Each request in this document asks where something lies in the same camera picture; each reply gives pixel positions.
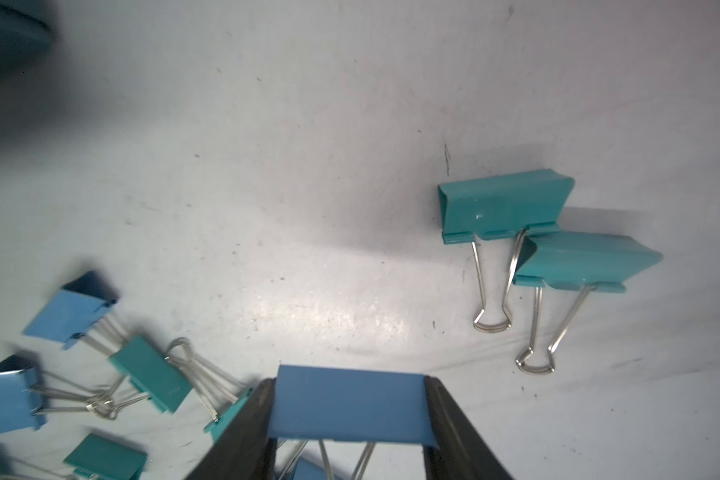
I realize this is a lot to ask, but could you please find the blue binder clip left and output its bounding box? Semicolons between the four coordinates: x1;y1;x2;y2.
0;355;117;434

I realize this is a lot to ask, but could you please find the blue binder clip top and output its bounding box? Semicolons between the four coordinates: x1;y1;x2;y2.
268;365;438;479

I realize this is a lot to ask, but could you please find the teal binder clip right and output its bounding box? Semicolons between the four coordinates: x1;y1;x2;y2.
511;231;663;376

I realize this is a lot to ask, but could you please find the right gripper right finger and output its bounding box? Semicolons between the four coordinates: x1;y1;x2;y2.
423;376;513;480

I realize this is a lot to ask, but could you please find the blue binder clip centre low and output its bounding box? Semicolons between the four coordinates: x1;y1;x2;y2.
290;457;328;480

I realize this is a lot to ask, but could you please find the teal binder clip upper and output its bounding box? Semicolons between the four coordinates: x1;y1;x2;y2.
437;169;575;334

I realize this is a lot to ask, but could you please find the teal binder clip centre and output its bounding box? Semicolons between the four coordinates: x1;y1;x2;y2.
80;336;192;414

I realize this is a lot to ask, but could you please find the teal shiny binder clip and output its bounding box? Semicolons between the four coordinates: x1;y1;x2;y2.
63;433;148;480

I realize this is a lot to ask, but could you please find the blue binder clip upper middle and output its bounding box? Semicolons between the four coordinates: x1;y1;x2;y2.
22;270;128;357

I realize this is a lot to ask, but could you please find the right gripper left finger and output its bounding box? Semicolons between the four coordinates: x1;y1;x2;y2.
186;378;277;480

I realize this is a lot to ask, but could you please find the teal binder clip upright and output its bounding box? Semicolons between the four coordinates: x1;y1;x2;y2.
164;337;253;442

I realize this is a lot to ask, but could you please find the teal drawer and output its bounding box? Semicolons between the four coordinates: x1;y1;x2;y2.
0;0;56;78

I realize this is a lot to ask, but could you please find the blue binder clip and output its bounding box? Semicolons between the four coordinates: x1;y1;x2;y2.
268;365;438;479
22;270;128;357
0;355;117;434

